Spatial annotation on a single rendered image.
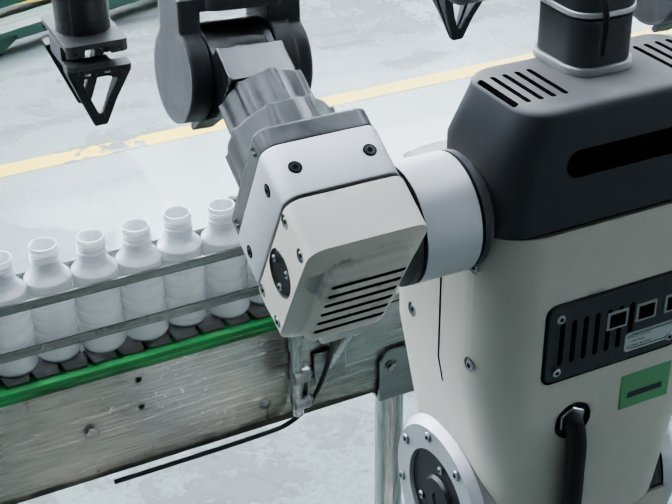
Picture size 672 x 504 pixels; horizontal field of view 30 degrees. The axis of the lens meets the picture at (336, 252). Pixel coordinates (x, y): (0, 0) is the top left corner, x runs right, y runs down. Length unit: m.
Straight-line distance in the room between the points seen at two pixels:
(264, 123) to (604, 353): 0.33
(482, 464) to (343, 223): 0.32
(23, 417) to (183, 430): 0.23
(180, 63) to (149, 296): 0.74
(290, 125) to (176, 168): 3.51
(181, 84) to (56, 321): 0.73
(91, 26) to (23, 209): 2.91
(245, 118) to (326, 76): 4.14
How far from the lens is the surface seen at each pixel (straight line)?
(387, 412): 1.97
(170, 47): 0.97
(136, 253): 1.63
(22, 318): 1.62
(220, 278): 1.69
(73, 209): 4.17
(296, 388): 1.73
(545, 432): 1.04
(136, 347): 1.69
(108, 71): 1.32
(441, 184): 0.88
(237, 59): 0.93
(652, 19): 1.18
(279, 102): 0.89
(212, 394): 1.75
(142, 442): 1.75
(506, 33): 5.50
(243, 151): 0.89
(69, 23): 1.33
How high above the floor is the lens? 1.96
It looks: 31 degrees down
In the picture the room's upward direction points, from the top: 1 degrees counter-clockwise
